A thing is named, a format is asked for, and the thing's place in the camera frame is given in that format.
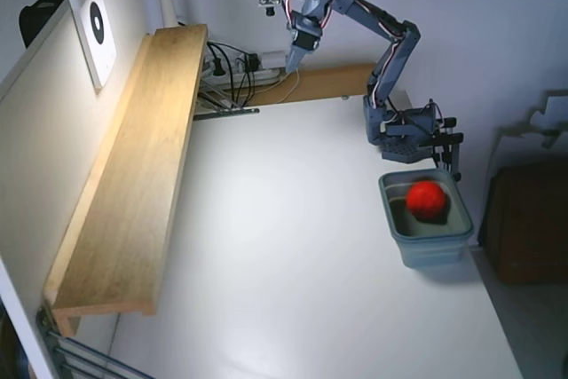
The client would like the blue-grey gripper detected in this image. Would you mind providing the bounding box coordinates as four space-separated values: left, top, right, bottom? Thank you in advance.
286 0 332 75

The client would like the red ball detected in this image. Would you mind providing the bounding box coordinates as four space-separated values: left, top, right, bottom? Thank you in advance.
406 179 446 223

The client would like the grey plastic container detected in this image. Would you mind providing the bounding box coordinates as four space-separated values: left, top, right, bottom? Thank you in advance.
377 169 475 270

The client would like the white power adapter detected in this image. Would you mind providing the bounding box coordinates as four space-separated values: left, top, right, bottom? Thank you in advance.
259 51 288 67

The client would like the white power strip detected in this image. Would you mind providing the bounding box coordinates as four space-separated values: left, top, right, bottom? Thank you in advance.
201 52 285 87

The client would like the wooden ledge board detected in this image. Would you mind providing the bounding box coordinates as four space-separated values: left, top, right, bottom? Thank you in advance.
248 63 378 107

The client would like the black table clamp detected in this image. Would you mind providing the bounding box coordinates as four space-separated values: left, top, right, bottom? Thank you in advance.
428 116 465 183

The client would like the white box with black circle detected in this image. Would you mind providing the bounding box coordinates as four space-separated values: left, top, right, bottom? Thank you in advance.
68 0 119 95

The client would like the long wooden shelf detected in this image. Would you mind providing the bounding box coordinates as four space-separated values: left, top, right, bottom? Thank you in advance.
43 23 209 338

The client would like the brown cabinet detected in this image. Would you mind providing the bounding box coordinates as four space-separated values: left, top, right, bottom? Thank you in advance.
481 165 568 285

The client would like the white cable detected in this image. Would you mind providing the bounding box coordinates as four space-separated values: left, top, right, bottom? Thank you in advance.
277 66 302 104

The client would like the small wrist camera board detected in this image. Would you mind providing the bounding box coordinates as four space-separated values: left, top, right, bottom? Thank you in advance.
258 0 284 17

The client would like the metal shelf bracket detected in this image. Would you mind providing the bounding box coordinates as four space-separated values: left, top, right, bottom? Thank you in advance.
193 90 261 122

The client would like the grey metal frame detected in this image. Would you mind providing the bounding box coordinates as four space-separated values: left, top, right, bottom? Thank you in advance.
35 307 156 379

